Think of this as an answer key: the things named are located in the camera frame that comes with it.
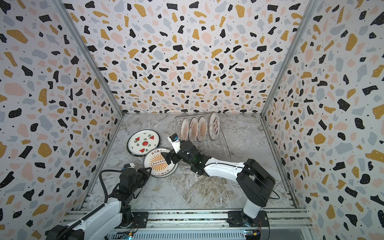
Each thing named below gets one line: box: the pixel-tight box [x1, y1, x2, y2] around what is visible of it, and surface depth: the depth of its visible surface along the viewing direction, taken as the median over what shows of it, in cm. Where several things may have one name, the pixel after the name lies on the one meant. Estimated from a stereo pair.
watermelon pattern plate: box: [127, 129, 161, 157], surface depth 104 cm
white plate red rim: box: [188, 116, 199, 143], surface depth 105 cm
